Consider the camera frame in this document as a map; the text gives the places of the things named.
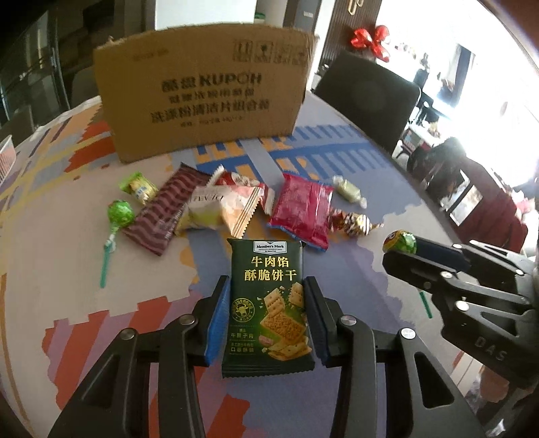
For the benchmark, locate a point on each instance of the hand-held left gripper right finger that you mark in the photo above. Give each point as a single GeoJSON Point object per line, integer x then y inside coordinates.
{"type": "Point", "coordinates": [316, 324]}

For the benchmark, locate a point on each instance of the gold red wrapped candy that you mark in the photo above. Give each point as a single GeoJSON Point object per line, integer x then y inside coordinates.
{"type": "Point", "coordinates": [353, 222]}

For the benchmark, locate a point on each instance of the red snack packet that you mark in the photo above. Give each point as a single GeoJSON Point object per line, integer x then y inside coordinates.
{"type": "Point", "coordinates": [301, 210]}

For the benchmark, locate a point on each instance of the yellow green round lollipop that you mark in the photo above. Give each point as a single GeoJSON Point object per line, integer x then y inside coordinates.
{"type": "Point", "coordinates": [398, 241]}

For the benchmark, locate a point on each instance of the gold wall ornament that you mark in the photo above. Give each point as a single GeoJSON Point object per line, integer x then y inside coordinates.
{"type": "Point", "coordinates": [356, 5]}

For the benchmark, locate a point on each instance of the green cracker packet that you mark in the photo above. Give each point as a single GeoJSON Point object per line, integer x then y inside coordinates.
{"type": "Point", "coordinates": [265, 303]}

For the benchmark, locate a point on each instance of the brown cardboard box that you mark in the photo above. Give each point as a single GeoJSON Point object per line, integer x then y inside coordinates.
{"type": "Point", "coordinates": [202, 105]}

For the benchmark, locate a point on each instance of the grey dining chair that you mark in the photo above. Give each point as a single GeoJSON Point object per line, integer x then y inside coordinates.
{"type": "Point", "coordinates": [82, 86]}

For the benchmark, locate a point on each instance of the small green candy packet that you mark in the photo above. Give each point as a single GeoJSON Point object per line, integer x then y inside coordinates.
{"type": "Point", "coordinates": [139, 187]}

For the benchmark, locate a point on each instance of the pale green wrapped candy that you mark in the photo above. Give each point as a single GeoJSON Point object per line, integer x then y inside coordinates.
{"type": "Point", "coordinates": [347, 188]}

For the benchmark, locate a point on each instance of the red foil balloon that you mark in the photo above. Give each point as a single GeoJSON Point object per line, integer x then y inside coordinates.
{"type": "Point", "coordinates": [370, 40]}

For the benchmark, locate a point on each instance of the white plastic basket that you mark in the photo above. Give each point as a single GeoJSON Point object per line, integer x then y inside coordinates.
{"type": "Point", "coordinates": [6, 162]}

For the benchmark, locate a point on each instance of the red white small packet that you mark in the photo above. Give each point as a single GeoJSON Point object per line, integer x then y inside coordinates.
{"type": "Point", "coordinates": [229, 179]}

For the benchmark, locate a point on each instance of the maroon striped wafer bar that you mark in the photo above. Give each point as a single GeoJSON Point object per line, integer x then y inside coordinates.
{"type": "Point", "coordinates": [162, 206]}

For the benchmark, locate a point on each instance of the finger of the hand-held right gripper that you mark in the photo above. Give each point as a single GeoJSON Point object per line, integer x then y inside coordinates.
{"type": "Point", "coordinates": [421, 273]}
{"type": "Point", "coordinates": [446, 255]}

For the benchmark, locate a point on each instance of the dark framed glass door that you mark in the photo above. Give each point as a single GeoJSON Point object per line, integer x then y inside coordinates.
{"type": "Point", "coordinates": [33, 63]}

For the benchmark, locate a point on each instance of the white yellow snack packet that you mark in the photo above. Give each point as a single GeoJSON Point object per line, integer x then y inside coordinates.
{"type": "Point", "coordinates": [202, 208]}

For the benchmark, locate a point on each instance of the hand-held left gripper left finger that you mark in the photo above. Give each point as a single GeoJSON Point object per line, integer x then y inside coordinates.
{"type": "Point", "coordinates": [217, 324]}

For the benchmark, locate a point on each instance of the orange white snack packet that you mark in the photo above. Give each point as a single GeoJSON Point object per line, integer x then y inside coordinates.
{"type": "Point", "coordinates": [241, 206]}

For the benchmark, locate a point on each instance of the black dining chair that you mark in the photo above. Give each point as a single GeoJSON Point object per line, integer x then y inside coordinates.
{"type": "Point", "coordinates": [366, 97]}

